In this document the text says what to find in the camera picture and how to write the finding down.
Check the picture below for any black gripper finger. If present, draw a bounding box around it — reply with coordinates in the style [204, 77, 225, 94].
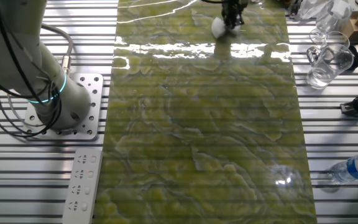
[232, 11, 246, 30]
[223, 11, 234, 29]

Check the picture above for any water bottle blue cap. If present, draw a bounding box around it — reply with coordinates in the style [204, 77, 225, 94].
[331, 152, 358, 184]

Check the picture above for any white sponge block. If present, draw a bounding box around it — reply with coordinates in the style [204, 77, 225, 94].
[211, 17, 242, 40]

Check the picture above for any green marble pattern mat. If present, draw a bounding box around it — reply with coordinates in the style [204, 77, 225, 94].
[93, 0, 318, 224]

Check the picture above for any wooden block puzzle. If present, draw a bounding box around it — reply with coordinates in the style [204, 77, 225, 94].
[342, 11, 358, 43]

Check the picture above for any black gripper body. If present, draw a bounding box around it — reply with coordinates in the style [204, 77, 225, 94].
[221, 0, 249, 17]

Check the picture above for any white crumpled tissue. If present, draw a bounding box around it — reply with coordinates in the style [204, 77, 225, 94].
[296, 0, 326, 20]

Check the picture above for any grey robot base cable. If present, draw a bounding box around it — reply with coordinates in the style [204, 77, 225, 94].
[40, 24, 74, 75]

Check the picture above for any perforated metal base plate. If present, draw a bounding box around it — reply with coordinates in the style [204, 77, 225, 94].
[22, 73, 104, 141]

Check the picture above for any white power strip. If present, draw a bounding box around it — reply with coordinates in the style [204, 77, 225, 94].
[62, 148, 104, 224]

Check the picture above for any black base cable bundle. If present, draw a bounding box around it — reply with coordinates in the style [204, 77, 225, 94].
[0, 0, 63, 139]

